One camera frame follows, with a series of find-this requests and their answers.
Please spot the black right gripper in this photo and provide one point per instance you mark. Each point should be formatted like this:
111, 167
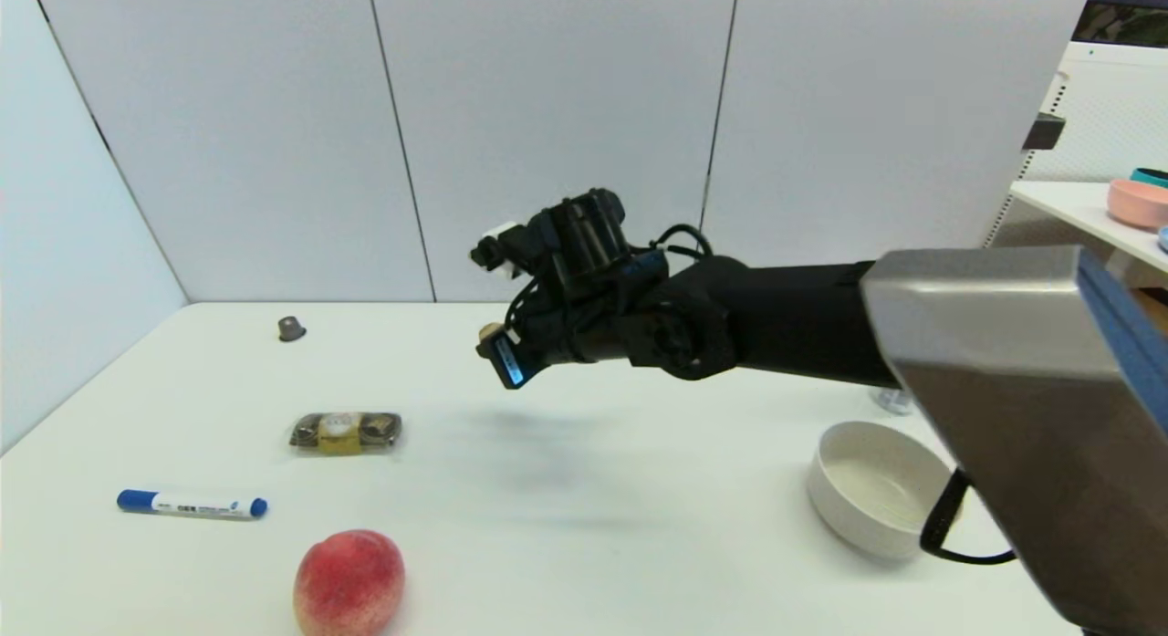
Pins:
508, 362

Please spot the small wooden cylinder block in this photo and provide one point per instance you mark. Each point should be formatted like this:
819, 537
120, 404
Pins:
491, 330

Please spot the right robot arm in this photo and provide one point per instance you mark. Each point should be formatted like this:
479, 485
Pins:
1004, 362

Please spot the beige round bowl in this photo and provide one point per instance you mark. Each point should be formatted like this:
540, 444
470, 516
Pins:
871, 490

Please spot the pink bowl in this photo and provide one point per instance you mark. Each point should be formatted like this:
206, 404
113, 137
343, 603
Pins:
1139, 203

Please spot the teal bowl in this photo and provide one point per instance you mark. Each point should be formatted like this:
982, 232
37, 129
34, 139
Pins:
1152, 176

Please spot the clear pack of chocolates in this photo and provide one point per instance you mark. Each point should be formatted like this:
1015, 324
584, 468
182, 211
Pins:
346, 432

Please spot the small grey cap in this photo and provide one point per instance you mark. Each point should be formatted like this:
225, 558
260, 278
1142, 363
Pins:
291, 328

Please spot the red peach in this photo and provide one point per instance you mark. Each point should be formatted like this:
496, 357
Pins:
349, 585

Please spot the blue and white marker pen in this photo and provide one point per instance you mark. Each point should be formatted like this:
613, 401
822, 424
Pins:
192, 504

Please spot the blue and white spray can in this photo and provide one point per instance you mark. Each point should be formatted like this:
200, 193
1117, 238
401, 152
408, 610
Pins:
891, 401

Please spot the black partition clamp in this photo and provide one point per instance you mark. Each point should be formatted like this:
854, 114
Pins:
1043, 131

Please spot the white side table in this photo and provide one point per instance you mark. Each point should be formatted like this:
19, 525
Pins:
1077, 207

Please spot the white perforated panel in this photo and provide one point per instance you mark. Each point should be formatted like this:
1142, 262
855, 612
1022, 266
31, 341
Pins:
1109, 116

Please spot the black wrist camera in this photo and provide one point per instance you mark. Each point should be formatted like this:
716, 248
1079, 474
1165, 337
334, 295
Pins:
570, 234

